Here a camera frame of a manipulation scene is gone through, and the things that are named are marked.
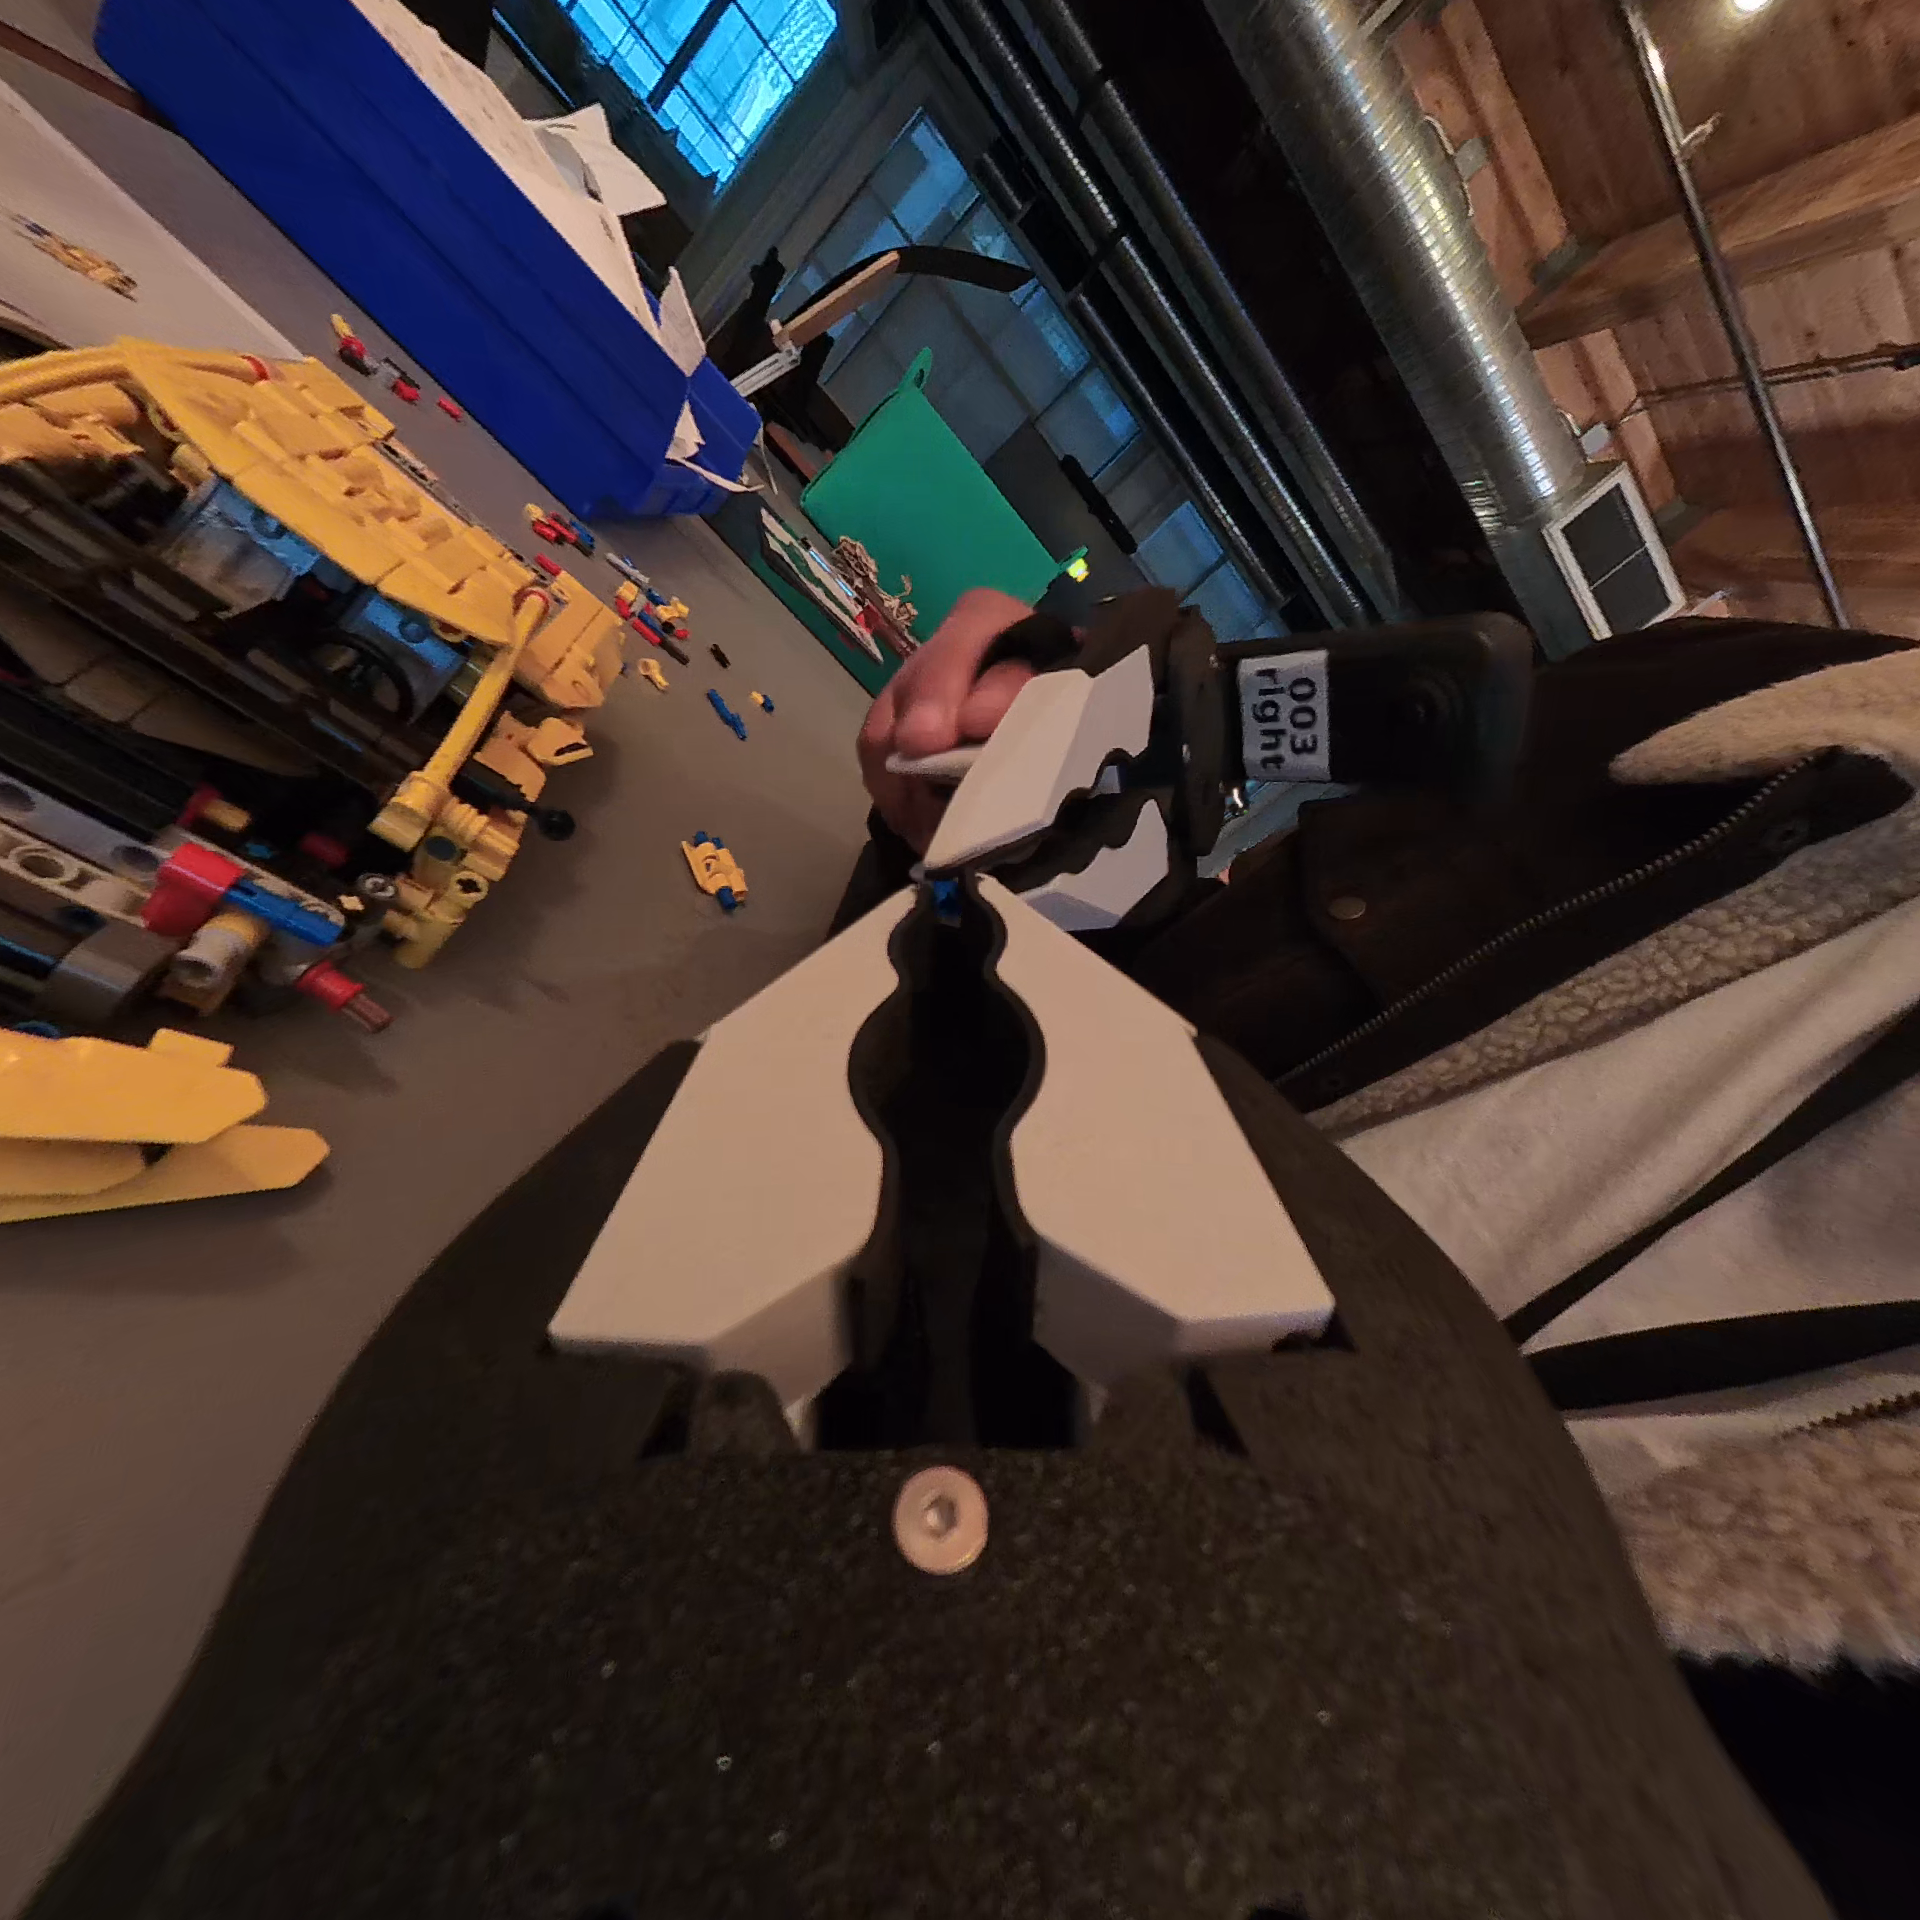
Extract small wooden model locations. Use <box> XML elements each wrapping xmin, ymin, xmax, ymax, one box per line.
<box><xmin>817</xmin><ymin>533</ymin><xmax>921</xmax><ymax>647</ymax></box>

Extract silver ventilation duct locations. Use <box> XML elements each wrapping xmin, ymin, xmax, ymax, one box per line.
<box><xmin>1200</xmin><ymin>0</ymin><xmax>1624</xmax><ymax>647</ymax></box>

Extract white crumpled papers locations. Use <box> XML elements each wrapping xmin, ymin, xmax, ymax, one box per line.
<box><xmin>353</xmin><ymin>0</ymin><xmax>752</xmax><ymax>489</ymax></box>

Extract blue storage bin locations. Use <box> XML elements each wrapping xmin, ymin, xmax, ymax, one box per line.
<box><xmin>93</xmin><ymin>0</ymin><xmax>764</xmax><ymax>519</ymax></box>

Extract person's fleece-lined jacket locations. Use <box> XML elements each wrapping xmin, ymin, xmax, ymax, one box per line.
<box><xmin>1275</xmin><ymin>644</ymin><xmax>1920</xmax><ymax>1674</ymax></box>

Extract white vent grille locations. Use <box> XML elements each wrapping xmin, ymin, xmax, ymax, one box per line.
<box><xmin>1545</xmin><ymin>463</ymin><xmax>1689</xmax><ymax>639</ymax></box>

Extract instruction booklet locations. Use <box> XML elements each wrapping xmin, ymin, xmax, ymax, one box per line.
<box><xmin>0</xmin><ymin>83</ymin><xmax>295</xmax><ymax>362</ymax></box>

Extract scatter of small coloured pins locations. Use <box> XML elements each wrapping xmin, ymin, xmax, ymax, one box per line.
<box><xmin>327</xmin><ymin>310</ymin><xmax>778</xmax><ymax>745</ymax></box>

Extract wooden articulated stand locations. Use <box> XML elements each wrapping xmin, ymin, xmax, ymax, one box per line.
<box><xmin>757</xmin><ymin>247</ymin><xmax>1039</xmax><ymax>401</ymax></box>

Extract grey desk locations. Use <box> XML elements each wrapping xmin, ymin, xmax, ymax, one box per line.
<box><xmin>0</xmin><ymin>29</ymin><xmax>933</xmax><ymax>1876</ymax></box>

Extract person's right hand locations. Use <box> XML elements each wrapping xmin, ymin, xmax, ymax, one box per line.
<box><xmin>856</xmin><ymin>587</ymin><xmax>1056</xmax><ymax>853</ymax></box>

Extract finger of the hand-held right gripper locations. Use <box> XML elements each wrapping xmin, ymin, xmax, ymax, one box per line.
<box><xmin>1017</xmin><ymin>780</ymin><xmax>1193</xmax><ymax>935</ymax></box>
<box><xmin>921</xmin><ymin>655</ymin><xmax>1162</xmax><ymax>879</ymax></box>

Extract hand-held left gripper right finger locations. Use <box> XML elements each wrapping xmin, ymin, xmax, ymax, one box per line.
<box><xmin>971</xmin><ymin>874</ymin><xmax>1338</xmax><ymax>1439</ymax></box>

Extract black strap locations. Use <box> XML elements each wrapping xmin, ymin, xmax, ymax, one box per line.
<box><xmin>1504</xmin><ymin>997</ymin><xmax>1920</xmax><ymax>1412</ymax></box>

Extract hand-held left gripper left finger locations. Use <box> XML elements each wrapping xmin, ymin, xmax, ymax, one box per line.
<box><xmin>546</xmin><ymin>882</ymin><xmax>924</xmax><ymax>1446</ymax></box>

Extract person's white sweater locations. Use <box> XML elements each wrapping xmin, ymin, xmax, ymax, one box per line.
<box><xmin>1343</xmin><ymin>901</ymin><xmax>1920</xmax><ymax>1501</ymax></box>

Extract yellow toy brick car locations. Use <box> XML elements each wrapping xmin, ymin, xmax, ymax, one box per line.
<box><xmin>0</xmin><ymin>337</ymin><xmax>625</xmax><ymax>1226</ymax></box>

